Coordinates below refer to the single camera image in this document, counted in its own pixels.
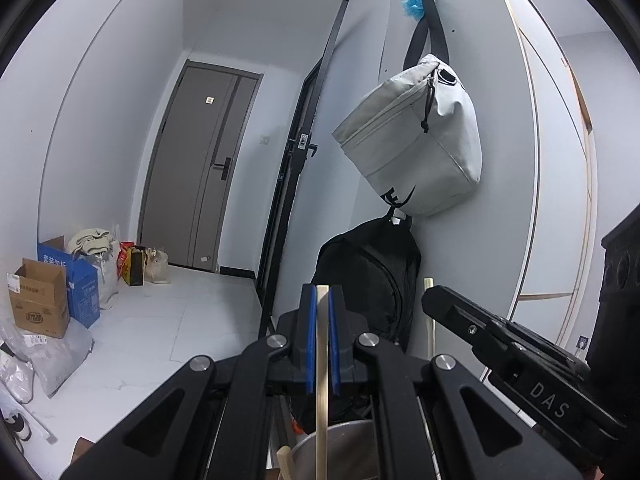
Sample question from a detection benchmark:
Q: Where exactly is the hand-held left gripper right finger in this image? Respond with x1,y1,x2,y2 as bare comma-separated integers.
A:
328,284,583,480

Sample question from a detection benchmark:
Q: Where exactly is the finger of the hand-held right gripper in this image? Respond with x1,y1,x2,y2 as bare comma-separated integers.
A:
421,285,507,361

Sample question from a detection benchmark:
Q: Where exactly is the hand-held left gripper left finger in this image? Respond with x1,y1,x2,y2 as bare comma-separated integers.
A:
60,283,318,480

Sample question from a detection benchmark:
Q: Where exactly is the wooden chopstick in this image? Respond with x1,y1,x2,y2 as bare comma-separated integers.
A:
423,276,439,359
276,446,297,480
315,285,330,480

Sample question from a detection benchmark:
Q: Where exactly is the grey metal utensil holder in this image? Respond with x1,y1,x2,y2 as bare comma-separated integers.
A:
287,419,384,480

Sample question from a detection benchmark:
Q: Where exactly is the grey shoulder bag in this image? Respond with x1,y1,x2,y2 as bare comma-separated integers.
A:
331,0,484,219

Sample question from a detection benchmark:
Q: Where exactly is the black backpack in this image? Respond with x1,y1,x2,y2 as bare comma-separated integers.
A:
290,212,421,427

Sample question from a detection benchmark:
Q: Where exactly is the small white plastic bag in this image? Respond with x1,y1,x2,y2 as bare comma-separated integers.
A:
144,246,170,285

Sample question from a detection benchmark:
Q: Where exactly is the yellow black paper bag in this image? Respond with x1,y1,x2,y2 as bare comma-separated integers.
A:
121,245,147,287

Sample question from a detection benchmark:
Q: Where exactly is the red paper bag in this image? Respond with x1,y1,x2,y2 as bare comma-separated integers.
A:
117,241,134,279

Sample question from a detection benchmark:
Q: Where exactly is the grey door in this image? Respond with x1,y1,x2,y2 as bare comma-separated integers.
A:
137,59,264,274

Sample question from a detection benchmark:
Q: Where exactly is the white plastic sack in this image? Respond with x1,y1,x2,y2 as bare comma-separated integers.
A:
75,225,121,310

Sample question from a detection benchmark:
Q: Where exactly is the blue cardboard box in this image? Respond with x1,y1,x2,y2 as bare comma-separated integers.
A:
37,235,101,330

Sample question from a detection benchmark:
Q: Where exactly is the beige cloth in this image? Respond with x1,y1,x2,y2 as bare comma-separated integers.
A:
68,228,112,257

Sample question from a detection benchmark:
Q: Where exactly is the grey mailer bag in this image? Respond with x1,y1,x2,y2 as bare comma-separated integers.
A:
0,317,95,399

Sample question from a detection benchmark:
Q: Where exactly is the brown cardboard box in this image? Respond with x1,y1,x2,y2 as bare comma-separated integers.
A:
7,258,71,340

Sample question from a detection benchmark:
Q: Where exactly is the white mailer bag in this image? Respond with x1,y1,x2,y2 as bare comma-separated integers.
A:
0,350,36,405

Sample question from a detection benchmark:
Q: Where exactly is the black white shoe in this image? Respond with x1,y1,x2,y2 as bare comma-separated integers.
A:
0,409,32,442

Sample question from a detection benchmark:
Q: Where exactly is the black metal frame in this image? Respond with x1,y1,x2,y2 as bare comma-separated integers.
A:
255,0,352,357

